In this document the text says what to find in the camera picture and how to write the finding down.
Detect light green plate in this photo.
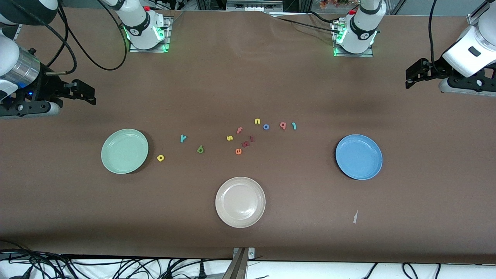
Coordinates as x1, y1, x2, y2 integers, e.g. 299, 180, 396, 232
101, 129, 149, 174

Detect blue plate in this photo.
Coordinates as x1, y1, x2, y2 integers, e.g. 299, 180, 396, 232
335, 134, 383, 181

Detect brown table cover sheet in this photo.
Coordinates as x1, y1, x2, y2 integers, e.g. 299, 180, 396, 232
0, 8, 496, 265

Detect grey power strip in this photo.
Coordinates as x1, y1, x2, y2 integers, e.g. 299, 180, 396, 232
227, 0, 283, 11

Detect beige plate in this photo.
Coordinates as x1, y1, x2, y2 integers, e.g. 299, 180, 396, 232
215, 177, 266, 228

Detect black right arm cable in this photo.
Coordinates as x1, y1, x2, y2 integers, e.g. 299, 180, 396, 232
8, 0, 128, 76

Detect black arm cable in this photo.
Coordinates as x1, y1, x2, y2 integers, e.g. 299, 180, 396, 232
8, 0, 128, 76
428, 0, 440, 74

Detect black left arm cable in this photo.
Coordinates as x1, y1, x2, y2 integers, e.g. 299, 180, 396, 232
428, 0, 440, 74

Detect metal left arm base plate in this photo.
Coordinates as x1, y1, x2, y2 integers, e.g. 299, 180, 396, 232
332, 21, 374, 58

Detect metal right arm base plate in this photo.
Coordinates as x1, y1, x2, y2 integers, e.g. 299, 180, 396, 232
129, 15, 172, 53

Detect black table cable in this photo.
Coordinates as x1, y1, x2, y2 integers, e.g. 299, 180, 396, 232
271, 11, 339, 33

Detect tangled black floor cables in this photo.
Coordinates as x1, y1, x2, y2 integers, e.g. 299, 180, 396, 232
0, 240, 233, 279

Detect brown camera mount bar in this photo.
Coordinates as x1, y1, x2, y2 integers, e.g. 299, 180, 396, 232
222, 248, 248, 279

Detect grey metal bracket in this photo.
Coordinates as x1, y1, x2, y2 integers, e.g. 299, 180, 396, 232
232, 247, 255, 261

